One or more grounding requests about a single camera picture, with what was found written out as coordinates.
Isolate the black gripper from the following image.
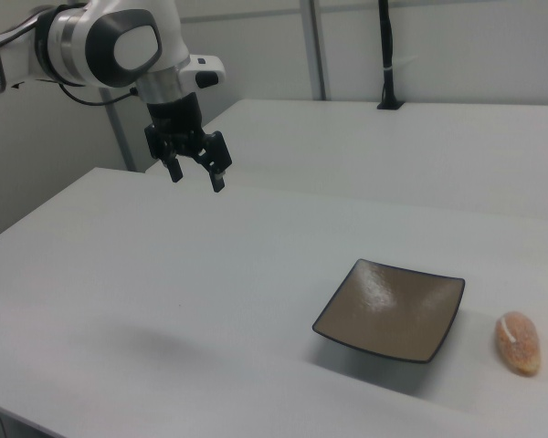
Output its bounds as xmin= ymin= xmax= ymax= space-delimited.
xmin=143 ymin=93 xmax=235 ymax=195

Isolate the oval brown bread roll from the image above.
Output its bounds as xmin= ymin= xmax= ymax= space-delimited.
xmin=494 ymin=310 xmax=543 ymax=378

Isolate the square brown ceramic plate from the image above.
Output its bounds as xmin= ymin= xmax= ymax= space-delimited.
xmin=311 ymin=258 xmax=467 ymax=365

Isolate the black pole with base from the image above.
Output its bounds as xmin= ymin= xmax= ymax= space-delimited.
xmin=375 ymin=0 xmax=406 ymax=111

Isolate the grey partition post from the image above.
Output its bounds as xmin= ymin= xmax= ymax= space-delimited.
xmin=299 ymin=0 xmax=332 ymax=101
xmin=98 ymin=86 xmax=139 ymax=173

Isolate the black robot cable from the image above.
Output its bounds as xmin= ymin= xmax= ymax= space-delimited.
xmin=54 ymin=80 xmax=142 ymax=108

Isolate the white cable tie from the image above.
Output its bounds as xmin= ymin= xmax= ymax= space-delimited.
xmin=383 ymin=56 xmax=417 ymax=72

